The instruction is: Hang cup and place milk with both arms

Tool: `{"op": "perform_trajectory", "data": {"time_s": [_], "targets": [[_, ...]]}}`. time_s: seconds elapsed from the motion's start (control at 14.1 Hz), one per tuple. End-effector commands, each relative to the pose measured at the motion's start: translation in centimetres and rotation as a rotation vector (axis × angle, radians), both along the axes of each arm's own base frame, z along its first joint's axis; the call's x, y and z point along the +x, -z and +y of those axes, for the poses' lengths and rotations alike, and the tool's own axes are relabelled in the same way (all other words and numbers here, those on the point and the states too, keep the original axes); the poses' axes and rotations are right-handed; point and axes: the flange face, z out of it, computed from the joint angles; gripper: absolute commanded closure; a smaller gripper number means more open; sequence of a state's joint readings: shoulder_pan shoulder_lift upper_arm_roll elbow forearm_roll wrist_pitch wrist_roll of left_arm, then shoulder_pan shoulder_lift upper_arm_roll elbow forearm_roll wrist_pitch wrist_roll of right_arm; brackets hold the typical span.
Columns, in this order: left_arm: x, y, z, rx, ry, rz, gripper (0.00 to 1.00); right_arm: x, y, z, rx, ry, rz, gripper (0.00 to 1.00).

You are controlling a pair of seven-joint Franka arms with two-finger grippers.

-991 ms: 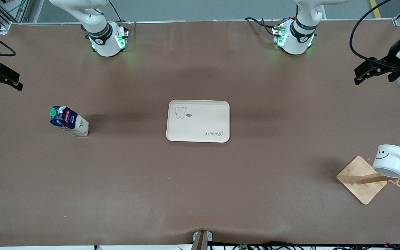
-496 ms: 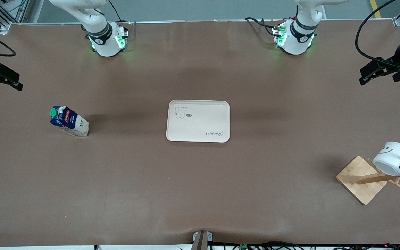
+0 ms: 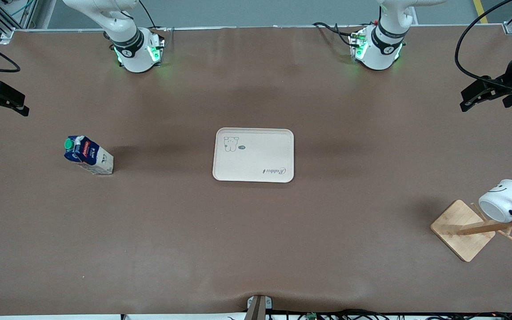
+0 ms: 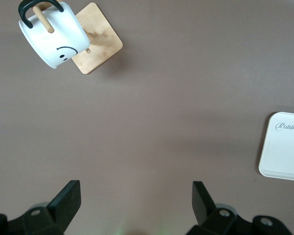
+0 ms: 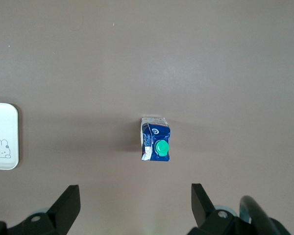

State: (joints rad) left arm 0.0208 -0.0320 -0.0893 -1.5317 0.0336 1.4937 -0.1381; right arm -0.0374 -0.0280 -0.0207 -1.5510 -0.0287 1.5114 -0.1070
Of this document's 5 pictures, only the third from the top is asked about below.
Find blue white milk carton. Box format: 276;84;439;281
64;135;115;176

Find white cup black handle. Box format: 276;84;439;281
478;179;512;224

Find wooden cup rack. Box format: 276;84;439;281
430;189;512;263

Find brown table mat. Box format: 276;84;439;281
0;26;512;316

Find cream plastic tray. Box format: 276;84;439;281
212;128;295;183

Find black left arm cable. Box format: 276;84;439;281
455;0;512;89

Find black base power cables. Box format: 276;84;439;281
312;21;364;48

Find thin black base cable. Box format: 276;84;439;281
138;0;175;45

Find metal table edge bracket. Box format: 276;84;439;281
246;295;273;320

